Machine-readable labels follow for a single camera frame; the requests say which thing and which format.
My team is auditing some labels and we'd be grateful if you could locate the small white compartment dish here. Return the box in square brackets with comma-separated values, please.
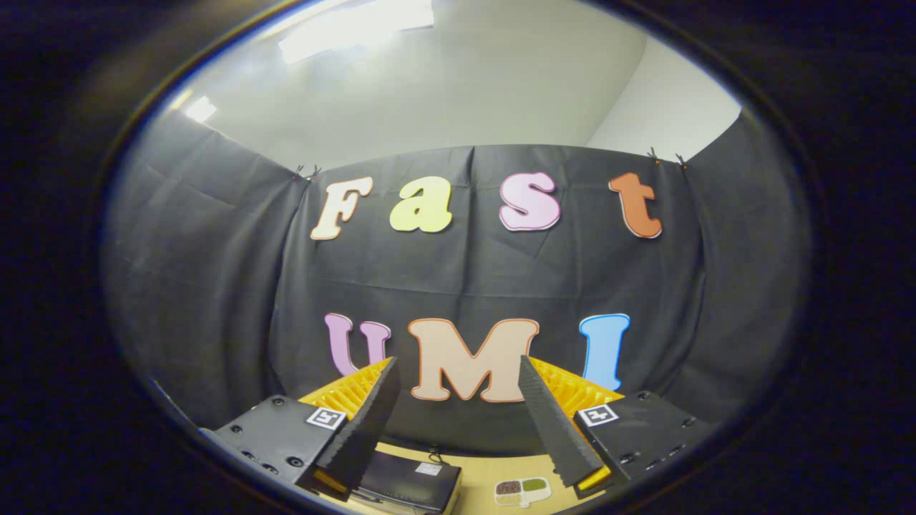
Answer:
[493, 476, 552, 509]

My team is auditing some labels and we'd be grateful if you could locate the long ceiling light panel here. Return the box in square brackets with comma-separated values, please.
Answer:
[278, 0, 435, 65]

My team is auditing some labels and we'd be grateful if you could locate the black toaster oven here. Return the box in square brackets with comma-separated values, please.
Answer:
[353, 449, 463, 515]

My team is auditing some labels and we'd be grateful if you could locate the black backdrop cloth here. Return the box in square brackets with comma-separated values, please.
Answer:
[104, 107, 813, 458]

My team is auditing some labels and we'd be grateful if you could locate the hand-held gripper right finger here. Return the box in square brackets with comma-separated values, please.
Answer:
[517, 355, 716, 500]

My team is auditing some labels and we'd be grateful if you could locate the small ceiling light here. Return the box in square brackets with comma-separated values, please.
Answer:
[185, 95, 218, 124]

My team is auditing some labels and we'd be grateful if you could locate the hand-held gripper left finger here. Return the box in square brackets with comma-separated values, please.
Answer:
[213, 358, 401, 501]

